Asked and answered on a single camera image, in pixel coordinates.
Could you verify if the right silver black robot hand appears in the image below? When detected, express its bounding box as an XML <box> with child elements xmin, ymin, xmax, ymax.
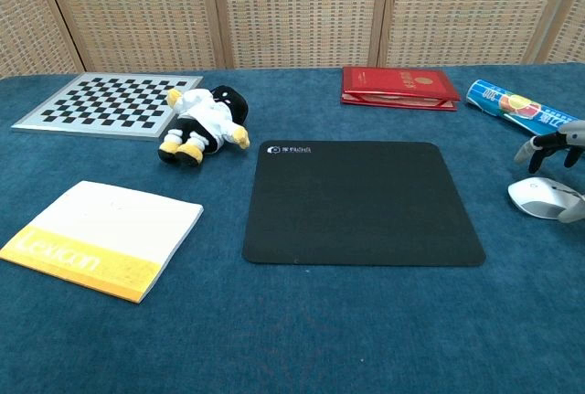
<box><xmin>514</xmin><ymin>120</ymin><xmax>585</xmax><ymax>224</ymax></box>

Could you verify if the white computer mouse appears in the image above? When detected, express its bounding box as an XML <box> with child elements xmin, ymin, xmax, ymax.
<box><xmin>507</xmin><ymin>176</ymin><xmax>584</xmax><ymax>220</ymax></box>

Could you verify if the black mouse pad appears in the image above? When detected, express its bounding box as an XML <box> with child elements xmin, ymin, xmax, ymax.
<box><xmin>241</xmin><ymin>140</ymin><xmax>486</xmax><ymax>268</ymax></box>

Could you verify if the blue plastic wrap box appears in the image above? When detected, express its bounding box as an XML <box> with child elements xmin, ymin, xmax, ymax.
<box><xmin>465</xmin><ymin>78</ymin><xmax>585</xmax><ymax>139</ymax></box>

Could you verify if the red certificate folder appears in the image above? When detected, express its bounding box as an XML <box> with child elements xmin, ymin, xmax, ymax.
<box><xmin>340</xmin><ymin>66</ymin><xmax>461</xmax><ymax>112</ymax></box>

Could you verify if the blue felt table cloth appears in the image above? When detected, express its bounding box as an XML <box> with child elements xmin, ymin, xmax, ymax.
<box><xmin>0</xmin><ymin>62</ymin><xmax>585</xmax><ymax>394</ymax></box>

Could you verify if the black white plush doll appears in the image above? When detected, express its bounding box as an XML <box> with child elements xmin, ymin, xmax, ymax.
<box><xmin>157</xmin><ymin>84</ymin><xmax>251</xmax><ymax>167</ymax></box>

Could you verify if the black white checkerboard plate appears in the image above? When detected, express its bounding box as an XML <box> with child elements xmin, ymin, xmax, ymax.
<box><xmin>11</xmin><ymin>72</ymin><xmax>205</xmax><ymax>143</ymax></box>

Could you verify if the white yellow Lexicon book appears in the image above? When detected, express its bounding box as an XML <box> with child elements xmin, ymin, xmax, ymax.
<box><xmin>0</xmin><ymin>179</ymin><xmax>205</xmax><ymax>304</ymax></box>

